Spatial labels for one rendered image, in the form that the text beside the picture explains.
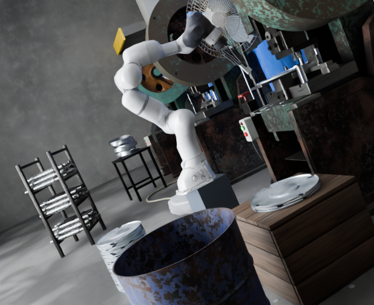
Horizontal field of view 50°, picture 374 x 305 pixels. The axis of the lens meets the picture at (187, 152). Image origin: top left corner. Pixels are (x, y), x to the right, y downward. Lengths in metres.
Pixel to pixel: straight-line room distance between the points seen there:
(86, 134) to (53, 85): 1.17
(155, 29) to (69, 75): 5.37
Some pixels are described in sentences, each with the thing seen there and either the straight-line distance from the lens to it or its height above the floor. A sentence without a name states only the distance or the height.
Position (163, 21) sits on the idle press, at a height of 1.53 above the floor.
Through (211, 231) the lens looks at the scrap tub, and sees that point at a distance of 1.49.
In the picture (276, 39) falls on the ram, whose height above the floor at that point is 0.96.
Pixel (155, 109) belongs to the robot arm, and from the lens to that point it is 1.95.
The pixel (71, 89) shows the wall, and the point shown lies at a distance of 8.65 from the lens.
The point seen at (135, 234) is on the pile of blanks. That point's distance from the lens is 2.38.
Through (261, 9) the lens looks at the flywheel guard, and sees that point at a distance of 1.83.
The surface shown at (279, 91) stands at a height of 0.71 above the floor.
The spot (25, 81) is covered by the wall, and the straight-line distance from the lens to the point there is 8.73.
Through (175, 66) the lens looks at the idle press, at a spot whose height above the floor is 1.16.
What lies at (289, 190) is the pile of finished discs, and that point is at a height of 0.38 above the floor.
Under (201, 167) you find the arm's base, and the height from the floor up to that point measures 0.53.
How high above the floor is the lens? 0.86
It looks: 7 degrees down
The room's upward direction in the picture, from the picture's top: 24 degrees counter-clockwise
